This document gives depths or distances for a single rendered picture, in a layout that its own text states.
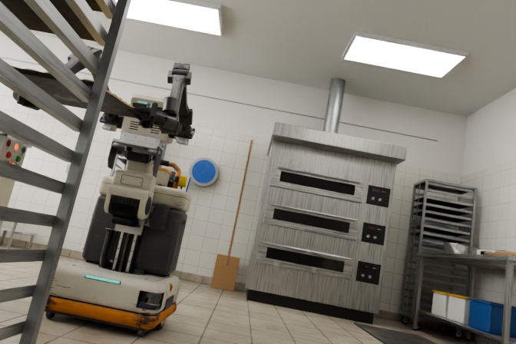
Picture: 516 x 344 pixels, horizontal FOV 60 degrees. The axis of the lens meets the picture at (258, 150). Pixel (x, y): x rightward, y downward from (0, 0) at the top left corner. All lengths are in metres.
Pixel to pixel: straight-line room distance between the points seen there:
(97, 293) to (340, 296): 3.31
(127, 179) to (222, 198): 3.71
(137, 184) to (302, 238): 2.97
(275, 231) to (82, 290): 3.01
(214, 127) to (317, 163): 1.78
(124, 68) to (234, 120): 1.79
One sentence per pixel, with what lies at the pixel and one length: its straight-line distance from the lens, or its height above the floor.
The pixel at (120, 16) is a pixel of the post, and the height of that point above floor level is 1.13.
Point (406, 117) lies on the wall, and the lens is 6.88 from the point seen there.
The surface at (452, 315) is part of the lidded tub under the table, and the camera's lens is 5.23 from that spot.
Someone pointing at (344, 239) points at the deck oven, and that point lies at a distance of 5.31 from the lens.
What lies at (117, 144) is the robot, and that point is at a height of 0.95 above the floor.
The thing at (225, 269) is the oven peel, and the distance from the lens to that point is 5.92.
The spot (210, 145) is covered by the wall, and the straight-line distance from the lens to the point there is 6.37.
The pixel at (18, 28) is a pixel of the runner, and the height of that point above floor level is 0.87.
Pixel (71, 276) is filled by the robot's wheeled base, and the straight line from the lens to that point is 2.60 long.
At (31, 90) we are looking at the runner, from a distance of 1.10.
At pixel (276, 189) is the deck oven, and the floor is 1.27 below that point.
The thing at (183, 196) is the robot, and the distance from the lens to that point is 2.80.
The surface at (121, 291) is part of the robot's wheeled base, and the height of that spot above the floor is 0.21.
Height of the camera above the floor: 0.53
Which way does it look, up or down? 13 degrees up
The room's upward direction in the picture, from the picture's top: 11 degrees clockwise
